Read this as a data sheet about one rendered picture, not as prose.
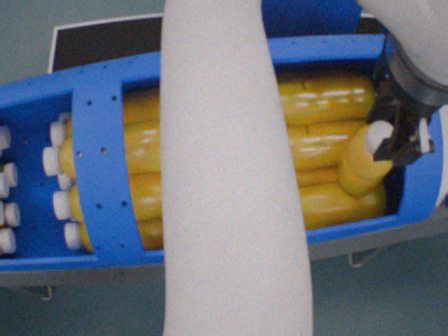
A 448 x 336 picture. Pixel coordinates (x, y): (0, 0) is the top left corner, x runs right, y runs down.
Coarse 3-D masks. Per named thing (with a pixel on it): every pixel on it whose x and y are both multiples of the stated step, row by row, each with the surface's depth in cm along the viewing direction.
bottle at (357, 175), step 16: (368, 128) 79; (352, 144) 81; (352, 160) 82; (368, 160) 79; (384, 160) 79; (352, 176) 85; (368, 176) 82; (384, 176) 85; (352, 192) 91; (368, 192) 90
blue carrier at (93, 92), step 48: (288, 48) 85; (336, 48) 84; (0, 96) 83; (48, 96) 82; (96, 96) 81; (48, 144) 105; (96, 144) 78; (48, 192) 105; (96, 192) 79; (432, 192) 83; (48, 240) 100; (96, 240) 82
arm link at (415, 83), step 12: (396, 48) 50; (396, 60) 51; (408, 60) 49; (396, 72) 52; (408, 72) 50; (420, 72) 48; (408, 84) 52; (420, 84) 50; (432, 84) 49; (420, 96) 52; (432, 96) 51; (444, 96) 50
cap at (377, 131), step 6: (372, 126) 77; (378, 126) 77; (384, 126) 77; (390, 126) 77; (372, 132) 76; (378, 132) 77; (384, 132) 77; (390, 132) 77; (366, 138) 77; (372, 138) 76; (378, 138) 76; (372, 144) 76; (378, 144) 76; (372, 150) 77
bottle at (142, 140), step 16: (128, 128) 86; (144, 128) 86; (64, 144) 86; (128, 144) 85; (144, 144) 85; (160, 144) 85; (64, 160) 85; (128, 160) 85; (144, 160) 85; (160, 160) 86
